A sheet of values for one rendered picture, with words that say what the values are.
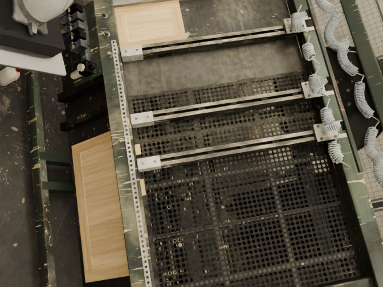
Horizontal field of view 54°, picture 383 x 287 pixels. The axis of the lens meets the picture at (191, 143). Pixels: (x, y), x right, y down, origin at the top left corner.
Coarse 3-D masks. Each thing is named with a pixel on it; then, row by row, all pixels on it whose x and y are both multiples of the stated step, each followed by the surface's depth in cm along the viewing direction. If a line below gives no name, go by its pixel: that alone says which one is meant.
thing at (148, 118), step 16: (320, 80) 202; (256, 96) 215; (272, 96) 217; (288, 96) 216; (304, 96) 216; (144, 112) 209; (160, 112) 210; (176, 112) 213; (192, 112) 211; (208, 112) 211; (224, 112) 216
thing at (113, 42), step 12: (120, 72) 217; (120, 84) 215; (120, 96) 213; (120, 108) 211; (132, 156) 204; (132, 168) 202; (132, 180) 200; (132, 192) 199; (144, 240) 192; (144, 252) 191; (144, 264) 189; (144, 276) 188
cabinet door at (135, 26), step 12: (120, 12) 232; (132, 12) 233; (144, 12) 233; (156, 12) 234; (168, 12) 234; (180, 12) 234; (120, 24) 230; (132, 24) 230; (144, 24) 231; (156, 24) 231; (168, 24) 232; (180, 24) 232; (120, 36) 228; (132, 36) 228; (144, 36) 229; (156, 36) 229; (168, 36) 229; (180, 36) 229
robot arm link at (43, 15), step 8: (24, 0) 165; (32, 0) 163; (40, 0) 162; (48, 0) 161; (56, 0) 161; (64, 0) 163; (72, 0) 167; (32, 8) 165; (40, 8) 164; (48, 8) 164; (56, 8) 165; (64, 8) 167; (32, 16) 168; (40, 16) 168; (48, 16) 168; (56, 16) 172
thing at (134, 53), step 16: (304, 16) 215; (240, 32) 226; (256, 32) 228; (272, 32) 227; (288, 32) 223; (128, 48) 220; (144, 48) 222; (160, 48) 221; (176, 48) 221; (192, 48) 224; (208, 48) 228
